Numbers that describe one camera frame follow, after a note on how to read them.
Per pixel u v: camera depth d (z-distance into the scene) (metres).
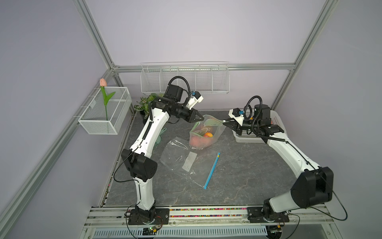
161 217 0.73
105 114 0.77
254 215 0.73
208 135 0.97
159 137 1.05
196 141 0.91
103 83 0.79
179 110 0.64
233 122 0.69
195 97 0.67
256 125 0.63
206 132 0.99
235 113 0.65
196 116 0.72
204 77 1.05
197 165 0.92
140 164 0.47
